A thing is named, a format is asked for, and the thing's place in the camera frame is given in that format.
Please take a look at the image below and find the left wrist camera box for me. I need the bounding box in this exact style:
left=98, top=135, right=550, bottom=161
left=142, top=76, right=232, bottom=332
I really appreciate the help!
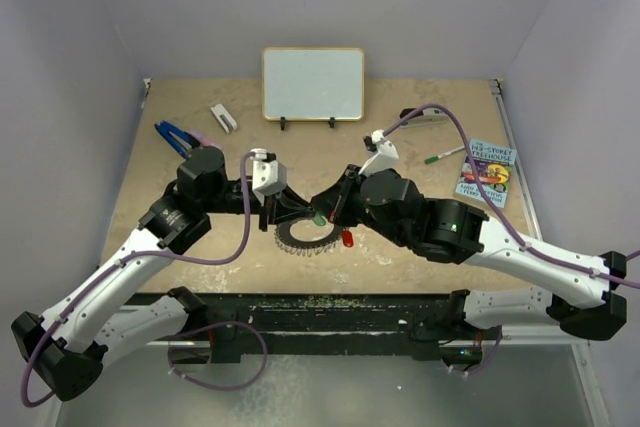
left=251, top=148, right=287, bottom=198

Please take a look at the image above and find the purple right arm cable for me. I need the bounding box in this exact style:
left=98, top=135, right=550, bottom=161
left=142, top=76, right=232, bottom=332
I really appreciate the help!
left=382, top=103, right=640, bottom=378

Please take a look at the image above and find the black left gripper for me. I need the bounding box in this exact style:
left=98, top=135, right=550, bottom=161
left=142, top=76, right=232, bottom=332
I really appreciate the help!
left=202, top=180, right=315, bottom=231

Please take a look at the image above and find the blue stapler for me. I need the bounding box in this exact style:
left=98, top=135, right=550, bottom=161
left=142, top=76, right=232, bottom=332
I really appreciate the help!
left=154, top=121, right=200, bottom=158

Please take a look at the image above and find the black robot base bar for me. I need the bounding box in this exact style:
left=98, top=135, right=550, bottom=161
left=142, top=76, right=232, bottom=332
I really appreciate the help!
left=168, top=287, right=499, bottom=365

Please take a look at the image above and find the small whiteboard on stand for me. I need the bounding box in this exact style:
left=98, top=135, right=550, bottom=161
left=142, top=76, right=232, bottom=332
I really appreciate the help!
left=262, top=47, right=365, bottom=125

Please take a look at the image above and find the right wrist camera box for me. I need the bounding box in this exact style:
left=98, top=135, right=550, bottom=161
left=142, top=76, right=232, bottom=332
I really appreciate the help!
left=358, top=129, right=399, bottom=177

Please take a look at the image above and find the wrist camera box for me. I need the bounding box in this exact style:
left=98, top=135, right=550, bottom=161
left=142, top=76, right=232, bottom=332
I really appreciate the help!
left=358, top=129, right=399, bottom=177
left=251, top=148, right=287, bottom=198

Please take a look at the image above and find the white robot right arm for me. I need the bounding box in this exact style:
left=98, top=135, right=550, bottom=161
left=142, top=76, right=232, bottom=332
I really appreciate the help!
left=311, top=166, right=627, bottom=341

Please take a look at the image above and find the white staple remover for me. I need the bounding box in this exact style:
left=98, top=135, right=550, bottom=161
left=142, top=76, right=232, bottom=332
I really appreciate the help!
left=209, top=103, right=238, bottom=134

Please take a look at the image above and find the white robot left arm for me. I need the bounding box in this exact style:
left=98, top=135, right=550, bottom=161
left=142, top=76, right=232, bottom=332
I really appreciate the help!
left=11, top=147, right=314, bottom=408

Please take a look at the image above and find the aluminium frame rail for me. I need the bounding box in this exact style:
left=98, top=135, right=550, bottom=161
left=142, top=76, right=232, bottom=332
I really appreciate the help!
left=147, top=325, right=584, bottom=347

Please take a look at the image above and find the pink eraser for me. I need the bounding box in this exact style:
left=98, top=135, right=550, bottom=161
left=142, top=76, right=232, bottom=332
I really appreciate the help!
left=189, top=131, right=217, bottom=147

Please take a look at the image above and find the green capped marker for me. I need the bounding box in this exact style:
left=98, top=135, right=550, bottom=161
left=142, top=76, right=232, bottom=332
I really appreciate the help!
left=424, top=145, right=466, bottom=165

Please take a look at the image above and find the black grey stapler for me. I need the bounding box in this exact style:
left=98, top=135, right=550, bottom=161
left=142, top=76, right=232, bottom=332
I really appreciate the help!
left=400, top=108, right=449, bottom=128

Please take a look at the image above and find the large metal key ring disc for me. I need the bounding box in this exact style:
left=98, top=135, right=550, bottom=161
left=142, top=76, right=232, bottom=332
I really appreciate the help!
left=274, top=220, right=342, bottom=257

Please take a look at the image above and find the blue treehouse book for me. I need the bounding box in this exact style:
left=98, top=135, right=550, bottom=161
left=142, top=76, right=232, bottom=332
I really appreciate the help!
left=454, top=139, right=517, bottom=208

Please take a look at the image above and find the red tagged key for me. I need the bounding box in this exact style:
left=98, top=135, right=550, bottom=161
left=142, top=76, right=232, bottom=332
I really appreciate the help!
left=341, top=229, right=354, bottom=248

